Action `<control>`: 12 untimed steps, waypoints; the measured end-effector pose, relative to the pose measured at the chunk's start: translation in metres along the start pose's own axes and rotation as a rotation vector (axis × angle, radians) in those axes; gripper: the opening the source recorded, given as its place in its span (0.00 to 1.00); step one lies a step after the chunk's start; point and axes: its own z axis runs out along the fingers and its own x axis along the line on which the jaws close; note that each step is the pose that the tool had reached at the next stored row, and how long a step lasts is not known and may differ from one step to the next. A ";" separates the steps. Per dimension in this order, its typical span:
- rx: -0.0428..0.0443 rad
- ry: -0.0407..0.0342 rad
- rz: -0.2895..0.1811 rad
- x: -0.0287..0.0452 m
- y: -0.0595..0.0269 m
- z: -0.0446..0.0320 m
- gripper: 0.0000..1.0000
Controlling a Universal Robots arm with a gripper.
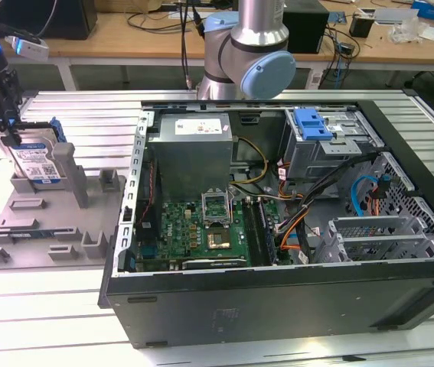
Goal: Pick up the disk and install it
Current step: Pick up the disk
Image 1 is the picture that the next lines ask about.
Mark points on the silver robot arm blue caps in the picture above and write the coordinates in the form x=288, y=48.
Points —
x=255, y=23

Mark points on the black square box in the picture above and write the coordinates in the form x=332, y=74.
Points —
x=308, y=34

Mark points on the metal disk bay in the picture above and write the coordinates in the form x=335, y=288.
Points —
x=373, y=229

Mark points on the CPU socket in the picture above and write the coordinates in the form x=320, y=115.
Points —
x=220, y=240

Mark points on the small black box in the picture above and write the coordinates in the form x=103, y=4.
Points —
x=360, y=26

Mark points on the blue plastic cage latch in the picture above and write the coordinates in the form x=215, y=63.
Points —
x=312, y=128

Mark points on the clear plastic bag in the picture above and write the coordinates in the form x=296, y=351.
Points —
x=404, y=32

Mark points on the large black computer tower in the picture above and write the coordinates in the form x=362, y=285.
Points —
x=71, y=19

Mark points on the grey power supply unit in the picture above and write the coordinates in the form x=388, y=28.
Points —
x=190, y=164

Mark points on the wooden desk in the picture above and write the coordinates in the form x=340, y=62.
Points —
x=105, y=42

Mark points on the green motherboard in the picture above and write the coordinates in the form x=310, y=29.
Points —
x=178, y=237

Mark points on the grey plastic parts rack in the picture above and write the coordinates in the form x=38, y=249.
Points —
x=59, y=214

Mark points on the grey flat box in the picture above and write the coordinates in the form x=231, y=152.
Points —
x=396, y=16

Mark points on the thin RAM stick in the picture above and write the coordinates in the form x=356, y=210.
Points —
x=29, y=234

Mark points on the black graphics card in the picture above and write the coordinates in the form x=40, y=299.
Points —
x=213, y=264

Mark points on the black RAM slot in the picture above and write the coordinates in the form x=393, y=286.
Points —
x=253, y=233
x=268, y=232
x=258, y=233
x=263, y=233

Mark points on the metal drive cage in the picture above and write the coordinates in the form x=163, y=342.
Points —
x=316, y=160

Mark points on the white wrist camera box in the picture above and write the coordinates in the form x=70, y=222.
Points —
x=29, y=47

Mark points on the black open PC case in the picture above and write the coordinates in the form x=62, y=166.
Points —
x=278, y=306

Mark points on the hard disk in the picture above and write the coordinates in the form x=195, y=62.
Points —
x=33, y=160

